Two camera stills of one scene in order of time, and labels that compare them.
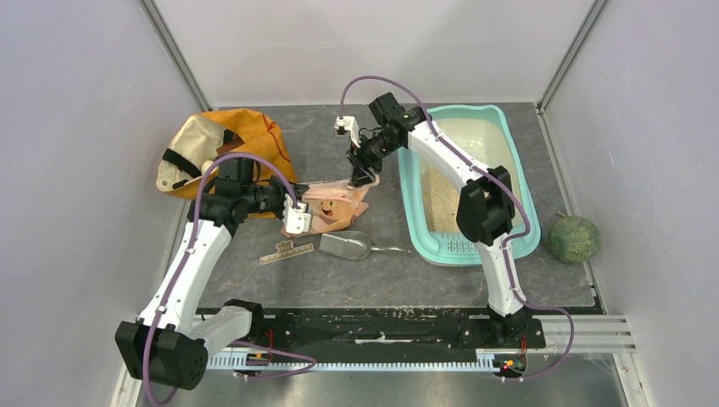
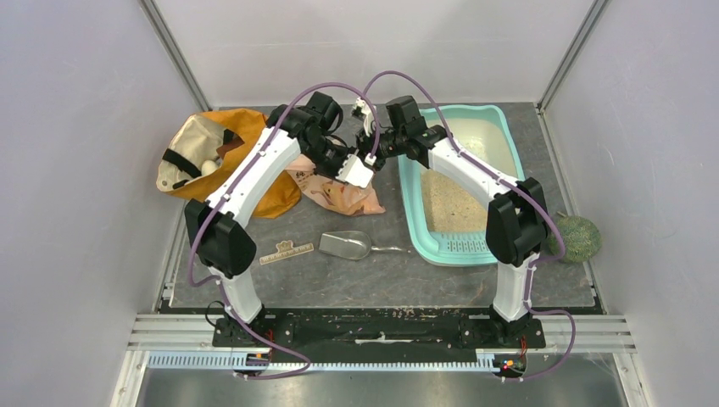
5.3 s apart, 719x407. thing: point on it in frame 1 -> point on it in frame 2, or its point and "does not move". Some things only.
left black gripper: x=282 y=189 -> x=332 y=174
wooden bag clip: x=286 y=250 does not move
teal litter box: x=428 y=188 does not move
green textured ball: x=574 y=239 does not move
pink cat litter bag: x=333 y=204 -> x=348 y=198
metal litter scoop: x=353 y=245 does not move
